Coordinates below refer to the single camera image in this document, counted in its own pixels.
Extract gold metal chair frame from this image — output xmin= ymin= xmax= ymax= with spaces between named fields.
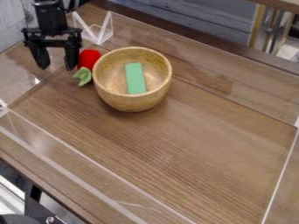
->
xmin=248 ymin=0 xmax=299 ymax=55

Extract black table leg bracket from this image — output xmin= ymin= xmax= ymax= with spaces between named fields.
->
xmin=24 ymin=185 xmax=66 ymax=224

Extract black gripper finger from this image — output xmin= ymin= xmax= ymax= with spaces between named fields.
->
xmin=28 ymin=39 xmax=50 ymax=69
xmin=64 ymin=38 xmax=81 ymax=70

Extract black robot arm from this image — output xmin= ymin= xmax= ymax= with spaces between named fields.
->
xmin=21 ymin=0 xmax=82 ymax=70

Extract clear acrylic stand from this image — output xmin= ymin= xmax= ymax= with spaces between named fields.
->
xmin=72 ymin=12 xmax=113 ymax=46

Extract red plush strawberry green leaves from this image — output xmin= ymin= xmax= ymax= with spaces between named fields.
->
xmin=72 ymin=49 xmax=101 ymax=87

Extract green rectangular block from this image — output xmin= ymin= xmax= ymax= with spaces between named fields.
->
xmin=125 ymin=62 xmax=147 ymax=95

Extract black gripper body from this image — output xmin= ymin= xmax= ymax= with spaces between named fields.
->
xmin=21 ymin=27 xmax=81 ymax=48

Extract wooden bowl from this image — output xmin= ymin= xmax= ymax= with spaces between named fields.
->
xmin=92 ymin=46 xmax=173 ymax=112

